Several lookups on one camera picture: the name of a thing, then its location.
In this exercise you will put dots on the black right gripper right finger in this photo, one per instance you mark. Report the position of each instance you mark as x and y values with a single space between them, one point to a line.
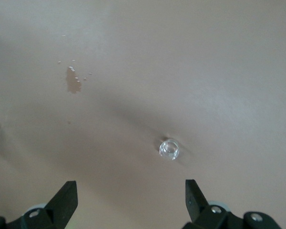
205 217

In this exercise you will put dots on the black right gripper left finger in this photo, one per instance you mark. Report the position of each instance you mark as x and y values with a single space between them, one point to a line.
50 214

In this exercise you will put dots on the clear glass beaker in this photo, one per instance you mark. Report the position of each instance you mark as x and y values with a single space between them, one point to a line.
169 149

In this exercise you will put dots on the spilled liquid stain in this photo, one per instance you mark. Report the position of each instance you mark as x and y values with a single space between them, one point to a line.
73 81

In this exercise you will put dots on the brown table mat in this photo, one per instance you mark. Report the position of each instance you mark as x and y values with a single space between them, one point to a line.
205 71

